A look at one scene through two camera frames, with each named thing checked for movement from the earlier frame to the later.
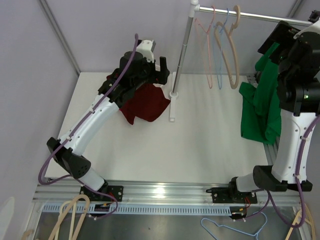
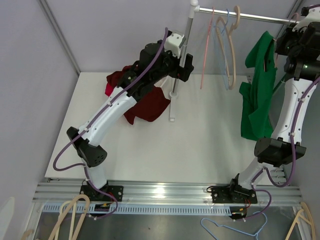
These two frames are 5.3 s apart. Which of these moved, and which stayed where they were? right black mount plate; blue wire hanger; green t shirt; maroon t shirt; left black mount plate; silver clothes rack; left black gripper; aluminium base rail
Moved: green t shirt; blue wire hanger; left black gripper
Stayed: aluminium base rail; left black mount plate; silver clothes rack; maroon t shirt; right black mount plate
